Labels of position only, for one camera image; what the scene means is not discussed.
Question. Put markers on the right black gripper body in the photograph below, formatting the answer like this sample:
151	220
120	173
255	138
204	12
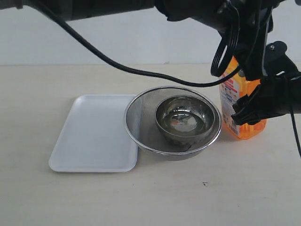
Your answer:
271	100

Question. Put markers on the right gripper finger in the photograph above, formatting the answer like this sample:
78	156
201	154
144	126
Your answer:
248	104
246	116

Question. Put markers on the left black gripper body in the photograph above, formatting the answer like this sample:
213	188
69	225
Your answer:
244	37

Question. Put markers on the orange dish soap bottle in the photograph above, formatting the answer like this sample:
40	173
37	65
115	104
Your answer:
232	90

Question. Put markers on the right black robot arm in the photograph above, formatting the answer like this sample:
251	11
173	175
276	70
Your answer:
295	89

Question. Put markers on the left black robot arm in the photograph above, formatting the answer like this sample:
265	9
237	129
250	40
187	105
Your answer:
203	11

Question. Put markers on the small stainless steel bowl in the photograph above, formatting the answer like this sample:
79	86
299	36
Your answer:
185	118

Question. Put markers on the steel mesh strainer basket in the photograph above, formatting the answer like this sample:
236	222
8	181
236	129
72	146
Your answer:
139	121

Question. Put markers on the white rectangular plastic tray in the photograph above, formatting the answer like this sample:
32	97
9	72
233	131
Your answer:
93	138

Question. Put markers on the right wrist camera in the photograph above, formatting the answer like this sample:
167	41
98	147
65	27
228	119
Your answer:
265	61

